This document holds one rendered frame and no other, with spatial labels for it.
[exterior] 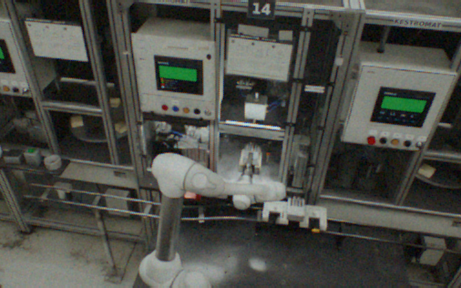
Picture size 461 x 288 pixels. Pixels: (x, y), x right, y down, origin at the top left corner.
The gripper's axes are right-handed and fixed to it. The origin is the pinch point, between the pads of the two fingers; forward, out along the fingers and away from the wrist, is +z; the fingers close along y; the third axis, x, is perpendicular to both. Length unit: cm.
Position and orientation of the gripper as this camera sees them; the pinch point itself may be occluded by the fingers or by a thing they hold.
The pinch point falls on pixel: (250, 159)
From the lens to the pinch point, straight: 250.2
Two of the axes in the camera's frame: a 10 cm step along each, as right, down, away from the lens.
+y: 0.4, -8.1, -5.9
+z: 1.7, -5.8, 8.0
